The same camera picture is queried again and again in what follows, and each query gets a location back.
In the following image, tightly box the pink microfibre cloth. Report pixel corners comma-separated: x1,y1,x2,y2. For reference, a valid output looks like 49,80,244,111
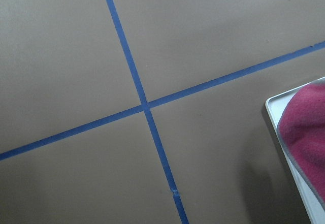
277,81,324,207

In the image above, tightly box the white towel rack stand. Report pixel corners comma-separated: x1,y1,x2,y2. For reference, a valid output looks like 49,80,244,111
265,77,324,223

